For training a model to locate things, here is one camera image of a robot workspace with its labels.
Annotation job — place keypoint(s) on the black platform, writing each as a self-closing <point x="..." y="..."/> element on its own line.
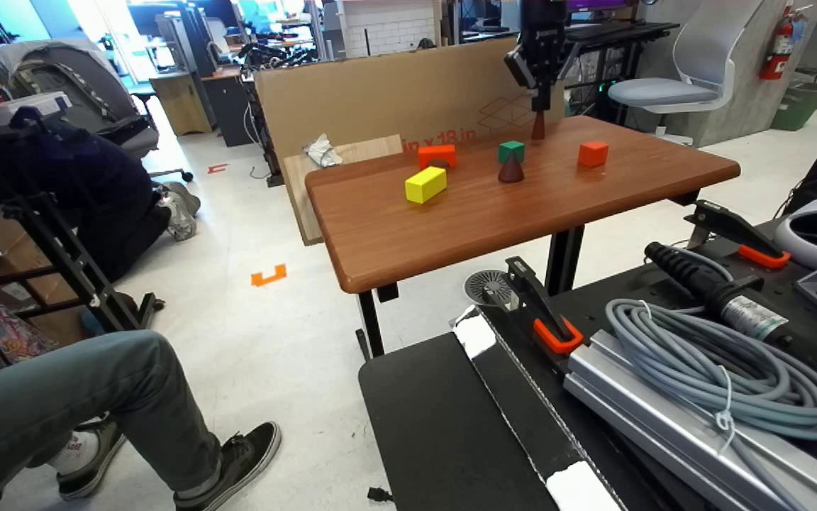
<point x="447" y="427"/>

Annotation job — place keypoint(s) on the crumpled white paper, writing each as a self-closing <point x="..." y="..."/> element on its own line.
<point x="319" y="151"/>

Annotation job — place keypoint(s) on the maroon cylinder block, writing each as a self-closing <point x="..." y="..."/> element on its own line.
<point x="512" y="172"/>

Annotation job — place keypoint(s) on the brown cone block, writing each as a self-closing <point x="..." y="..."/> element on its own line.
<point x="539" y="129"/>

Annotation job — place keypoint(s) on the person in black clothes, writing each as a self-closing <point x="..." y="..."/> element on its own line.
<point x="68" y="175"/>

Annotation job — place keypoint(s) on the person leg grey trousers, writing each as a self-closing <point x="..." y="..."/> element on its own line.
<point x="68" y="398"/>

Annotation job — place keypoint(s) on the green cube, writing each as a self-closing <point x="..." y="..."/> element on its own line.
<point x="512" y="151"/>

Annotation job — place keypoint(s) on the white sneaker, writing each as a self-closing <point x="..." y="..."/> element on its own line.
<point x="181" y="210"/>

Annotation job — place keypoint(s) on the yellow rectangular block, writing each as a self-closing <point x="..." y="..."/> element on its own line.
<point x="425" y="185"/>

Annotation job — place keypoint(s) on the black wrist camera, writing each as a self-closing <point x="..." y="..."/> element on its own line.
<point x="516" y="70"/>

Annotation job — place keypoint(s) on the grey black office chair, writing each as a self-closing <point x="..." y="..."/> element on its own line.
<point x="76" y="87"/>

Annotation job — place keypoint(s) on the white office chair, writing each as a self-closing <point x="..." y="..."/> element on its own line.
<point x="686" y="80"/>

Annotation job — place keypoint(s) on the white tape patch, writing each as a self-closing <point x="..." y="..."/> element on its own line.
<point x="583" y="487"/>
<point x="475" y="335"/>

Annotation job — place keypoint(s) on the aluminium extrusion bar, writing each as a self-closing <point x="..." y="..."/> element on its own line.
<point x="672" y="427"/>

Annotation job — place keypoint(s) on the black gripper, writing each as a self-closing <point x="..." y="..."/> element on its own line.
<point x="545" y="43"/>

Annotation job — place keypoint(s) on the round grey metal disc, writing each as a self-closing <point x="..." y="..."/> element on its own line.
<point x="492" y="287"/>

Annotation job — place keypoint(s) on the orange cube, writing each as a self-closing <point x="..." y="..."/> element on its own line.
<point x="594" y="155"/>

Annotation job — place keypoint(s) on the green bin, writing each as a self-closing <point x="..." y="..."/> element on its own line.
<point x="797" y="107"/>

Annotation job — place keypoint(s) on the small black floor object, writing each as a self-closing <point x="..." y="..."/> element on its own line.
<point x="381" y="496"/>

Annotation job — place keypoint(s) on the orange tape floor mark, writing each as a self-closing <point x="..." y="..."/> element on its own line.
<point x="268" y="276"/>

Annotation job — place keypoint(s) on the black desk with shelves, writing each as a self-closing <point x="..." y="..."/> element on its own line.
<point x="624" y="57"/>

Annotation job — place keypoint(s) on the black sneaker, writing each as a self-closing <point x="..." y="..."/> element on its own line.
<point x="240" y="457"/>

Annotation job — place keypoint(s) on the orange rectangular block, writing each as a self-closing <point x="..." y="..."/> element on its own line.
<point x="437" y="155"/>

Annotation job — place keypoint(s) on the black tripod stand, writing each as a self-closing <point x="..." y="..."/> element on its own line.
<point x="68" y="260"/>

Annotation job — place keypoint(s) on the flat cardboard box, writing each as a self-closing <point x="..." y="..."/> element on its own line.
<point x="354" y="155"/>

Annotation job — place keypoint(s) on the red fire extinguisher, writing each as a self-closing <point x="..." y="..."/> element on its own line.
<point x="779" y="46"/>

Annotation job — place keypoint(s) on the black table leg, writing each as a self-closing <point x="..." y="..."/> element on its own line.
<point x="562" y="260"/>
<point x="370" y="322"/>

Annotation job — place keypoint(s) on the large cardboard sheet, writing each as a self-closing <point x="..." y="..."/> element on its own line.
<point x="381" y="100"/>

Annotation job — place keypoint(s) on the dark background desk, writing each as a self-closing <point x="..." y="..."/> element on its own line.
<point x="228" y="104"/>

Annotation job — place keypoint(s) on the grey sneaker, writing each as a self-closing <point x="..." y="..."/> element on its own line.
<point x="85" y="457"/>

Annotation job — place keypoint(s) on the light wooden cabinet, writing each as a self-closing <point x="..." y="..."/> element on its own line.
<point x="181" y="104"/>

